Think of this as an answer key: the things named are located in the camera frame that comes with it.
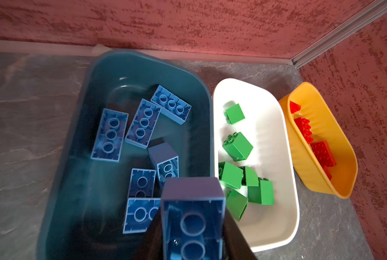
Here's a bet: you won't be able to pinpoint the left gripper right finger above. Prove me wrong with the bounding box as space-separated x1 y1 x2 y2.
224 209 257 260

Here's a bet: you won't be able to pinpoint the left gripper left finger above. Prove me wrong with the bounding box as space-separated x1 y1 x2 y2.
131 214 163 260

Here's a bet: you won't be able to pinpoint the blue lego mid floor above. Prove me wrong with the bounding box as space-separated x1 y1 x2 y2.
161 177 226 260

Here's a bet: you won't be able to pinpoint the blue long lego floor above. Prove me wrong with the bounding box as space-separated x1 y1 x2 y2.
123 198 161 234

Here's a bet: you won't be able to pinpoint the red legos in yellow bin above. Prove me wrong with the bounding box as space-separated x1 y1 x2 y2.
294 117 337 180

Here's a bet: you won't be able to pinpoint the green lego bottom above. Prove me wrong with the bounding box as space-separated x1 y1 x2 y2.
226 190 248 222

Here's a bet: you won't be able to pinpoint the green lego left cluster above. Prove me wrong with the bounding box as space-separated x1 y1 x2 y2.
218 162 243 190

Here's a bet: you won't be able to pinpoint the blue long lego left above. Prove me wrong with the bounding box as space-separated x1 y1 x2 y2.
148 143 179 189

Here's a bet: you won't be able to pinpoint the white container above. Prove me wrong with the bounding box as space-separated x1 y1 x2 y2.
213 79 300 253

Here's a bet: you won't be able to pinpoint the yellow container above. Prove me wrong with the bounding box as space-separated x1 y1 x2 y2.
279 82 358 199

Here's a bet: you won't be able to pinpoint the dark teal container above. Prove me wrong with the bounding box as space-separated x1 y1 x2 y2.
36 50 214 260

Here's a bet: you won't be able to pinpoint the right aluminium corner post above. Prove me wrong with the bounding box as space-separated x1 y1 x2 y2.
291 0 387 68

